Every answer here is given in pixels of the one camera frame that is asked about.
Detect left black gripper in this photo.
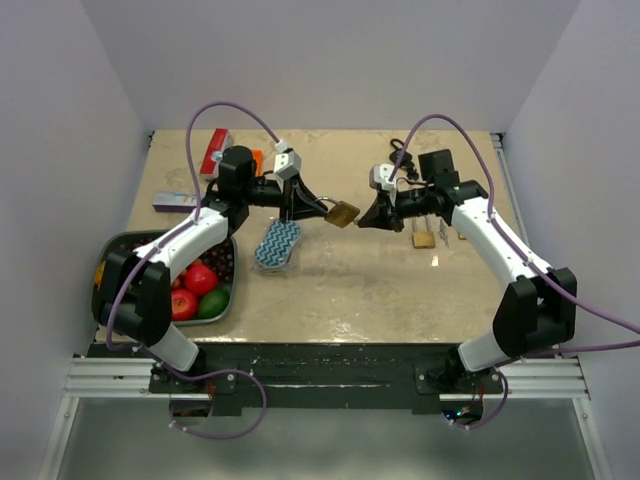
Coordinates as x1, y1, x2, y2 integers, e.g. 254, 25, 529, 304
241, 171, 327, 223

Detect astronaut keychain with keys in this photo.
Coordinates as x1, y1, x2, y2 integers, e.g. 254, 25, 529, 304
438, 219, 450, 247

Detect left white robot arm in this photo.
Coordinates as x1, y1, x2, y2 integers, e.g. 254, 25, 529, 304
92, 146, 328, 392

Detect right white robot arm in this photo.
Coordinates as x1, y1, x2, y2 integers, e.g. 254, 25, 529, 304
358, 150, 577, 393

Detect blue zigzag sponge pack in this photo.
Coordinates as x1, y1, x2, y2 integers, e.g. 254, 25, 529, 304
254, 219, 301, 273

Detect orange razor package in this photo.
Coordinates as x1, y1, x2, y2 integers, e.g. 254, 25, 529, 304
251, 149, 263, 176

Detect dark grape bunch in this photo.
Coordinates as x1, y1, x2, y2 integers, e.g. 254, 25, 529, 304
120, 231, 236, 280

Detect red box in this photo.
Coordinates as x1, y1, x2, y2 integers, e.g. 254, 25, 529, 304
199, 128, 233, 180

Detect red apple back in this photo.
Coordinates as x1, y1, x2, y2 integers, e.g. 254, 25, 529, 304
183, 265, 219, 297

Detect red apple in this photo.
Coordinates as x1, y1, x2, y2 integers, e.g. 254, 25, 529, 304
171, 289, 199, 322
183, 265, 219, 297

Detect small red fruits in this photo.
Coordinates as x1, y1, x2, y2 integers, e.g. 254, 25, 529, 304
172, 258, 202, 289

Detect green avocado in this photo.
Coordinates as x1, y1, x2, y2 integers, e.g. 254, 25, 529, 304
197, 289, 230, 319

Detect grey fruit tray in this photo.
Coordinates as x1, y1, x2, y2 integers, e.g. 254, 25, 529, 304
91, 230, 238, 326

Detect purple white toothpaste box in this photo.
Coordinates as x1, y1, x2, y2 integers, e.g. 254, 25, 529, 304
152, 191, 199, 213

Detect red apple front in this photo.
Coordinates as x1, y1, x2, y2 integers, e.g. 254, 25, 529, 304
171, 289, 199, 322

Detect orange flower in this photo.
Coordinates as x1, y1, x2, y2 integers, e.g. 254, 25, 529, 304
93, 261, 106, 290

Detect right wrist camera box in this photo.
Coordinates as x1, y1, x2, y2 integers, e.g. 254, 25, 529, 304
369, 164, 397, 194

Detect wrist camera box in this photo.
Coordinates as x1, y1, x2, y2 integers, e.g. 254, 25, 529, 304
273, 139, 301, 181
369, 164, 397, 194

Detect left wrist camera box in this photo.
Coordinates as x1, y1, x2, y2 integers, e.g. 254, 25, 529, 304
273, 139, 301, 181

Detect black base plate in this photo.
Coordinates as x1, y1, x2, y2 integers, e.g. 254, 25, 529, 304
84, 341, 557, 418

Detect aluminium rail frame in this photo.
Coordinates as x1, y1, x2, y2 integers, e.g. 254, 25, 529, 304
37, 130, 614, 480

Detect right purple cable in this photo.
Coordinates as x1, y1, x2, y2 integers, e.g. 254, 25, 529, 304
388, 113, 640, 430

